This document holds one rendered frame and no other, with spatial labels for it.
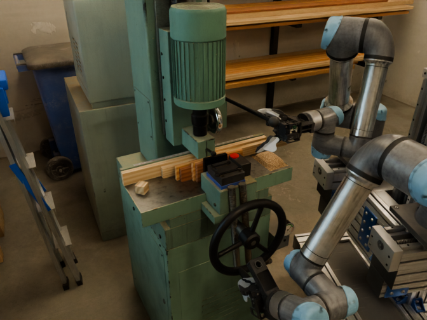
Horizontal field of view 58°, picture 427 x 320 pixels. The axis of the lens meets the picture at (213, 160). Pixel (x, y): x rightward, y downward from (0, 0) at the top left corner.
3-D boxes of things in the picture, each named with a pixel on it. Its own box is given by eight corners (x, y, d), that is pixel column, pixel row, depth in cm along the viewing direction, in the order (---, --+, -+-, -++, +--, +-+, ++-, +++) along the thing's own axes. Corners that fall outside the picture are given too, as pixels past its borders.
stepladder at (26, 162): (56, 295, 207) (-42, 89, 144) (50, 265, 226) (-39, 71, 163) (86, 283, 212) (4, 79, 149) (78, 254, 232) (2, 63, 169)
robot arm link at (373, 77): (405, 23, 132) (372, 160, 143) (371, 21, 136) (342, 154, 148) (405, 17, 122) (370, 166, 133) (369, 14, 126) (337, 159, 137)
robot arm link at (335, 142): (337, 164, 141) (342, 137, 136) (307, 157, 146) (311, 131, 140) (341, 155, 147) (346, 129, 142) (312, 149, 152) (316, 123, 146)
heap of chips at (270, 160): (270, 171, 142) (271, 164, 141) (251, 157, 152) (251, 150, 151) (288, 165, 146) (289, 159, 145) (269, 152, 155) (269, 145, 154)
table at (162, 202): (152, 246, 116) (150, 230, 113) (122, 195, 139) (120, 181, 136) (308, 192, 141) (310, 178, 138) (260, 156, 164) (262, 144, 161)
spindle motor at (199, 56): (187, 115, 122) (183, 11, 107) (166, 98, 135) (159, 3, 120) (234, 105, 129) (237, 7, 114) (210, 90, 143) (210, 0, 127)
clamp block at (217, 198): (218, 216, 124) (218, 193, 119) (199, 195, 134) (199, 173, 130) (257, 203, 130) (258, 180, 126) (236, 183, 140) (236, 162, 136)
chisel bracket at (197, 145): (197, 163, 137) (197, 142, 133) (182, 147, 148) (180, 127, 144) (216, 159, 140) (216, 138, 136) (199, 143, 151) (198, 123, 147)
